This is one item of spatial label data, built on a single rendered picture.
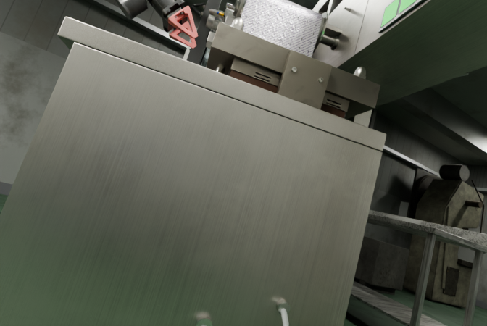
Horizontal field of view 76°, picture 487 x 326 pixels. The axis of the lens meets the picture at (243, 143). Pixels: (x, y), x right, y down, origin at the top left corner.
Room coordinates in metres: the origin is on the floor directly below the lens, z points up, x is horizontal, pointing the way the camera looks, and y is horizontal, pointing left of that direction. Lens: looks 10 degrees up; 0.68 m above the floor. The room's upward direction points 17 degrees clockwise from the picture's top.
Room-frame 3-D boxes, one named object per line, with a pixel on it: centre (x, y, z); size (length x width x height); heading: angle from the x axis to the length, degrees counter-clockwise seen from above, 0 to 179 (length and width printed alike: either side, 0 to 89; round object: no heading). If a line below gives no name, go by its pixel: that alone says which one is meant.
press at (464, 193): (5.62, -4.00, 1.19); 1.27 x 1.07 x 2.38; 116
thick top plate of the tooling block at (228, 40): (0.73, -0.06, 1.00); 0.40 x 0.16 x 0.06; 99
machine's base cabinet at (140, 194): (1.82, 0.22, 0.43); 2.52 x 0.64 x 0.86; 9
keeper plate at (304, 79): (0.64, -0.09, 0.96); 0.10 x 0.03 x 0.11; 99
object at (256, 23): (0.84, 0.00, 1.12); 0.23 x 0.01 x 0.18; 99
